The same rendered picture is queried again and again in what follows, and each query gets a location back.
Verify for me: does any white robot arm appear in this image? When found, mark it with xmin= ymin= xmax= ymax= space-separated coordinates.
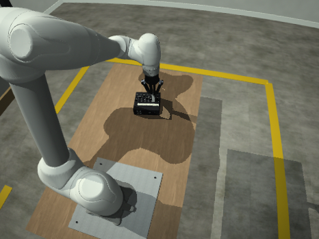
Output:
xmin=0 ymin=7 xmax=161 ymax=225

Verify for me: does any black lighting desk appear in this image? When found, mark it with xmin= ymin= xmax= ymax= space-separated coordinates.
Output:
xmin=133 ymin=92 xmax=161 ymax=115

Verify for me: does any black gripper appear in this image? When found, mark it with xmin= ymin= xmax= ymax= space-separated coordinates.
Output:
xmin=141 ymin=73 xmax=164 ymax=102

